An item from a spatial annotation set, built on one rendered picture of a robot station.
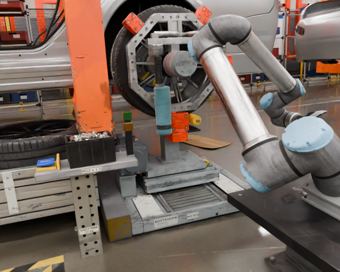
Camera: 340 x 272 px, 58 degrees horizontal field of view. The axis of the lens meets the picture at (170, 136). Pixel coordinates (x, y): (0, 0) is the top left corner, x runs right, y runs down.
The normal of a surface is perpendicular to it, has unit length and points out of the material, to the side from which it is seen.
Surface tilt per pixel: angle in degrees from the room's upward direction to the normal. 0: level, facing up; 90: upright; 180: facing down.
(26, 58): 90
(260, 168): 74
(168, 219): 90
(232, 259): 0
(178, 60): 90
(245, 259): 0
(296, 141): 40
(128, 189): 90
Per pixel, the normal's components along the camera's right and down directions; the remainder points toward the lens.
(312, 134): -0.63, -0.65
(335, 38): -0.93, 0.17
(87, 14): 0.33, 0.22
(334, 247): -0.05, -0.97
